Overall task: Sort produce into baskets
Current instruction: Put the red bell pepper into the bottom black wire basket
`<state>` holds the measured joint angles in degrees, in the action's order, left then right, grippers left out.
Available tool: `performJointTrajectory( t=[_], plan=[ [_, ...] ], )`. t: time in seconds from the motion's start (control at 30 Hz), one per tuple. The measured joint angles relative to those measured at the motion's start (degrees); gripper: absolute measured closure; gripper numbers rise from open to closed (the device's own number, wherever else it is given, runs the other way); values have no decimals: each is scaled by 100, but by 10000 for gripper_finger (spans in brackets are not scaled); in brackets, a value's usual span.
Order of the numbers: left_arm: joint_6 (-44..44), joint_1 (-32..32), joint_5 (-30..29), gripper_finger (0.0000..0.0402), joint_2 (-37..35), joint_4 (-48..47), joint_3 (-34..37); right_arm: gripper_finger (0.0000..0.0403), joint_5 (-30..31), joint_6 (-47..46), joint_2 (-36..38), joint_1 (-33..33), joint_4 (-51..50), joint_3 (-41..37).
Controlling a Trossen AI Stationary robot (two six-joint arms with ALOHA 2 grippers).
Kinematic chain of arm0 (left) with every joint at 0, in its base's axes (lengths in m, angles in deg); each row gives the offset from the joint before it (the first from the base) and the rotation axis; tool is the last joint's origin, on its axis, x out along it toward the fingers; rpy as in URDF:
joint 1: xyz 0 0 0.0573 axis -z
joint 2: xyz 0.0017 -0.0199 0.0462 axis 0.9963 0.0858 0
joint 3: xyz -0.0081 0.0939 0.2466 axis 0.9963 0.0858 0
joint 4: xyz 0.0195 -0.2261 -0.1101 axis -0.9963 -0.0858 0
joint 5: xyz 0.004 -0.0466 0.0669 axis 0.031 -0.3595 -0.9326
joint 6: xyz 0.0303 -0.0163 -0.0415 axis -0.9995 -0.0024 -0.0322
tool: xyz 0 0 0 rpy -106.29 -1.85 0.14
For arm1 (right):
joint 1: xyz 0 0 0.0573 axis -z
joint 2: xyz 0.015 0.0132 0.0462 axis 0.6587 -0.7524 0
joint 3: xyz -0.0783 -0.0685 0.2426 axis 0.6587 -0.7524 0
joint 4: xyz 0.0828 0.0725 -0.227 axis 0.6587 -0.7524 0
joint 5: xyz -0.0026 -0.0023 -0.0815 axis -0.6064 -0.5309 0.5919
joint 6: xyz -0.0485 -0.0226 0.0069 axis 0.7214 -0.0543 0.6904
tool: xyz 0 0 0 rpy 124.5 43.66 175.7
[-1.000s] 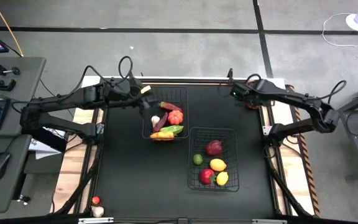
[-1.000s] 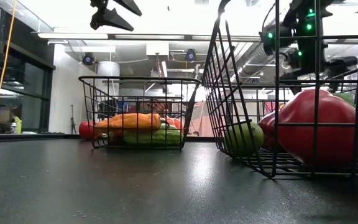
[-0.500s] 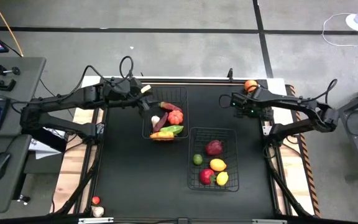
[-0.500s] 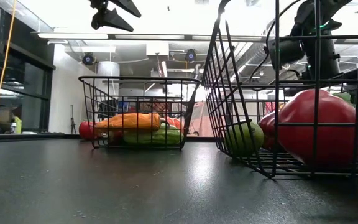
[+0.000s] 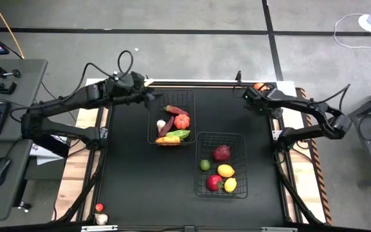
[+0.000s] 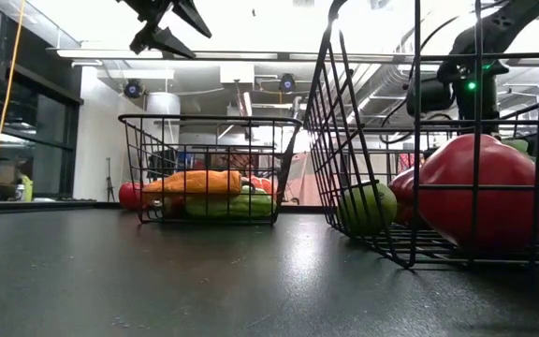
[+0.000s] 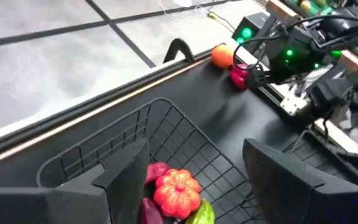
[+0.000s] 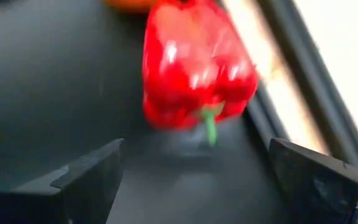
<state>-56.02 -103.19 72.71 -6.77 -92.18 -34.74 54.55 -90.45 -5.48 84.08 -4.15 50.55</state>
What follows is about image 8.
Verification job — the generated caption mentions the black aluminium table frame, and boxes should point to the black aluminium table frame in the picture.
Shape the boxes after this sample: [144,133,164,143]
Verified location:
[244,0,358,174]

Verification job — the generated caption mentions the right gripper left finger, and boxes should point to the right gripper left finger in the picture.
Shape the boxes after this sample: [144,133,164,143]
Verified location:
[0,138,125,224]

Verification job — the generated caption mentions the red toy bell pepper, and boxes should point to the red toy bell pepper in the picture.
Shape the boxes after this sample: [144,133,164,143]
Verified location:
[140,0,259,147]

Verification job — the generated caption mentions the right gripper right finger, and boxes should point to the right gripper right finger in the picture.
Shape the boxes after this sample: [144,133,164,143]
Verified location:
[268,138,358,224]

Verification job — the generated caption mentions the toy orange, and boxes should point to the toy orange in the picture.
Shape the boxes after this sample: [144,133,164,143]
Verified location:
[103,0,158,12]

